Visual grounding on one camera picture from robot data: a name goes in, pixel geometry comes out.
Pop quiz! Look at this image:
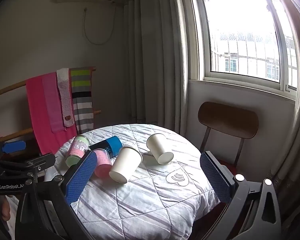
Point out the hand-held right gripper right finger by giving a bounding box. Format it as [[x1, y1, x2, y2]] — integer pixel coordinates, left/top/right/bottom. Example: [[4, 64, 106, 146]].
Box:
[[200, 151, 282, 240]]

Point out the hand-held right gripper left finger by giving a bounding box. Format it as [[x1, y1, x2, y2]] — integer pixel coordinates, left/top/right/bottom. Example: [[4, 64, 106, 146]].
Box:
[[14, 150, 98, 240]]

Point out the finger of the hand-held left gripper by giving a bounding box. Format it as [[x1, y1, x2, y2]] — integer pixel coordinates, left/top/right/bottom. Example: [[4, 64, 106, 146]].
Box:
[[0, 140, 27, 156], [22, 153, 57, 174]]

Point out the white paper cup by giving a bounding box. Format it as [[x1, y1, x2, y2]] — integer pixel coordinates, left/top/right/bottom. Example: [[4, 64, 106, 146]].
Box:
[[146, 133, 175, 165], [109, 146, 143, 184]]

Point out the pink plastic cup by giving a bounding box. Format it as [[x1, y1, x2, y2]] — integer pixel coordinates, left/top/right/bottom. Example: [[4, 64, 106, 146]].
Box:
[[93, 149, 113, 178]]

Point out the green and pink cup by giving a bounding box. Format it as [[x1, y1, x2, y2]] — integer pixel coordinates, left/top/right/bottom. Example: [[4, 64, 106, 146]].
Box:
[[66, 135, 91, 168]]

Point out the blue and black cup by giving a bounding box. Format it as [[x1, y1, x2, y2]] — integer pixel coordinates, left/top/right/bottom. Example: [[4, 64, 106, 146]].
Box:
[[88, 136, 123, 159]]

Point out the person's left hand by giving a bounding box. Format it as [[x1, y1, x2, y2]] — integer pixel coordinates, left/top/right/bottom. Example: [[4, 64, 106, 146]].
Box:
[[0, 196, 13, 222]]

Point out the bright pink towel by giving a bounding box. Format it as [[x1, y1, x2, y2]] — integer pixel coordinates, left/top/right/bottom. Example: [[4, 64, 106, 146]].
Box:
[[25, 72, 78, 156]]

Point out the wooden towel rack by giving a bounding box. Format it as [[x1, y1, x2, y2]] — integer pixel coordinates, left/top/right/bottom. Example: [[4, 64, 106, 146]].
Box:
[[0, 66, 102, 143]]

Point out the light pink towel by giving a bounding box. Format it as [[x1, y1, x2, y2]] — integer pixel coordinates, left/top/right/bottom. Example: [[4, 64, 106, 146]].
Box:
[[42, 74, 67, 133]]

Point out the wooden chair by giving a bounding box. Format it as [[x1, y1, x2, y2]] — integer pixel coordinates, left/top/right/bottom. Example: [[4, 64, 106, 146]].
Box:
[[197, 101, 260, 178]]

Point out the quilted striped blanket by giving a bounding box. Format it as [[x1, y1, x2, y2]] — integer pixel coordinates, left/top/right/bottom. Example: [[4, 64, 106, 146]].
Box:
[[43, 124, 221, 240]]

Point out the white knitted cloth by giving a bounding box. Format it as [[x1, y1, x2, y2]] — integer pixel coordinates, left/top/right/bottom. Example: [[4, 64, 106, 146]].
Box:
[[56, 68, 75, 128]]

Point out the striped green grey towel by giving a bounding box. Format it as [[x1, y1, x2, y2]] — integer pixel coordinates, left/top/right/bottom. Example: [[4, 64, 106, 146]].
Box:
[[69, 66, 95, 135]]

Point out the white framed window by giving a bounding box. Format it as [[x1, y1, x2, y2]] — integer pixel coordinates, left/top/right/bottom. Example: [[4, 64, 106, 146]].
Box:
[[189, 0, 300, 101]]

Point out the air conditioner cable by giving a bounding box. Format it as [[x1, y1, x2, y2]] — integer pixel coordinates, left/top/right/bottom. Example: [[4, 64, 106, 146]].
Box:
[[83, 7, 116, 46]]

